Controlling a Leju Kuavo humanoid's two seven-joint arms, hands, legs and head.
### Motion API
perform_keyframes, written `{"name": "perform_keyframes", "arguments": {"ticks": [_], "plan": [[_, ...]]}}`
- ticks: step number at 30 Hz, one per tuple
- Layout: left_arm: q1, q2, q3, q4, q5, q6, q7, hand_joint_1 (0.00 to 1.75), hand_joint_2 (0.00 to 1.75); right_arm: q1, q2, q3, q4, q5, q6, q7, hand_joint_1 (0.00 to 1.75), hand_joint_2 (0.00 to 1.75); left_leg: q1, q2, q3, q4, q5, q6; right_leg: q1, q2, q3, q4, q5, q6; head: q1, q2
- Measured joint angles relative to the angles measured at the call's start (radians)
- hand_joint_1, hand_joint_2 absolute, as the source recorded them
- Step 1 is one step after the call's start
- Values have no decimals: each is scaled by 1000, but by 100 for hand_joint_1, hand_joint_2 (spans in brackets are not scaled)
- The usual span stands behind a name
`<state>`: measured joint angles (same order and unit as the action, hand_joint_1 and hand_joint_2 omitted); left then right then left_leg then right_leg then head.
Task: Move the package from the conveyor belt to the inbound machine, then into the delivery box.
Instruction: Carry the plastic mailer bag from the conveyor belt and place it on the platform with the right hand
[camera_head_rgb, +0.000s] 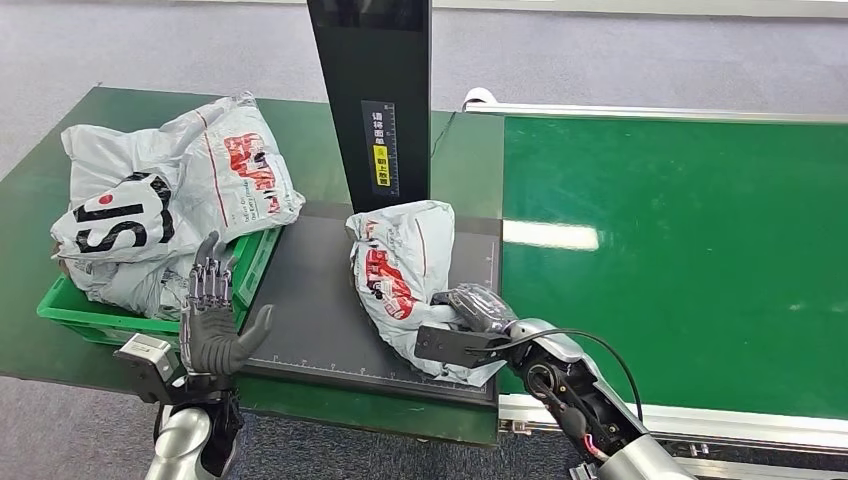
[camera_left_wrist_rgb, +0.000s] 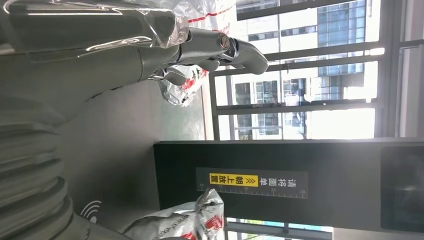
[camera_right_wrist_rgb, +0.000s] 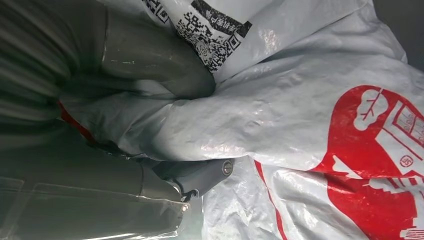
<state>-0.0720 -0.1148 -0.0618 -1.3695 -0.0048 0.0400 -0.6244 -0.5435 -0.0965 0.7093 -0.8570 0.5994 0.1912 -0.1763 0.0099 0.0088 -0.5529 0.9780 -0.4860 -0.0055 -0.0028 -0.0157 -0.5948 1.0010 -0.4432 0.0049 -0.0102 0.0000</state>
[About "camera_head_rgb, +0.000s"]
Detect green plastic crate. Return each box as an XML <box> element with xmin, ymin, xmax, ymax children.
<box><xmin>36</xmin><ymin>226</ymin><xmax>283</xmax><ymax>347</ymax></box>

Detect white mailer bag black letters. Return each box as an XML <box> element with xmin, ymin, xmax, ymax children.
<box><xmin>50</xmin><ymin>173</ymin><xmax>207</xmax><ymax>265</ymax></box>

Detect large grey mailer bag red print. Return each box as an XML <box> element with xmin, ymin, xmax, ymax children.
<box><xmin>60</xmin><ymin>91</ymin><xmax>306</xmax><ymax>250</ymax></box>

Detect aluminium conveyor side rail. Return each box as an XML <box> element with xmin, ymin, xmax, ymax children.
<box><xmin>463</xmin><ymin>100</ymin><xmax>848</xmax><ymax>125</ymax></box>
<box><xmin>496</xmin><ymin>394</ymin><xmax>848</xmax><ymax>480</ymax></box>

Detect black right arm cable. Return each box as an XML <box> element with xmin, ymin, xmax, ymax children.
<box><xmin>466</xmin><ymin>329</ymin><xmax>644</xmax><ymax>425</ymax></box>

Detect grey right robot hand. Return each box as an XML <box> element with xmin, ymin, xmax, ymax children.
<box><xmin>430</xmin><ymin>283</ymin><xmax>519</xmax><ymax>336</ymax></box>

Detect black scanning machine with column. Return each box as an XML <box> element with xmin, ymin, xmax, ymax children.
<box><xmin>235</xmin><ymin>0</ymin><xmax>503</xmax><ymax>409</ymax></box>

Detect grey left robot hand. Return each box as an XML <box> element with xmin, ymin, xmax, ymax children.
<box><xmin>178</xmin><ymin>230</ymin><xmax>275</xmax><ymax>377</ymax></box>

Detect green conveyor belt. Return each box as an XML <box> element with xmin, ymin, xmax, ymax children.
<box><xmin>498</xmin><ymin>115</ymin><xmax>848</xmax><ymax>420</ymax></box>

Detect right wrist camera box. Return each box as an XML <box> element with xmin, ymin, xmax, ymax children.
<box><xmin>413</xmin><ymin>324</ymin><xmax>511</xmax><ymax>370</ymax></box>

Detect white conveyor roller end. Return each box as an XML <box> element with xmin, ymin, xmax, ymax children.
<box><xmin>462</xmin><ymin>87</ymin><xmax>498</xmax><ymax>113</ymax></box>

